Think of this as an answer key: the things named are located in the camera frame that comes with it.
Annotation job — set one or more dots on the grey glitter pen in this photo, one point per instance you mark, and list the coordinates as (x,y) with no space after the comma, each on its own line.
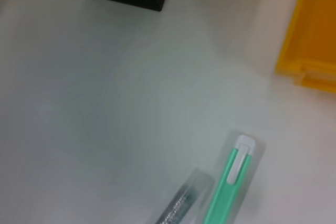
(178,205)

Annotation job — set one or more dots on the mint green pen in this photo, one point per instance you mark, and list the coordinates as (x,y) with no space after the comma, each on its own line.
(225,190)

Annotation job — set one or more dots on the yellow plastic storage bin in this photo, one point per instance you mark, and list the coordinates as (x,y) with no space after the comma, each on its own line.
(312,30)

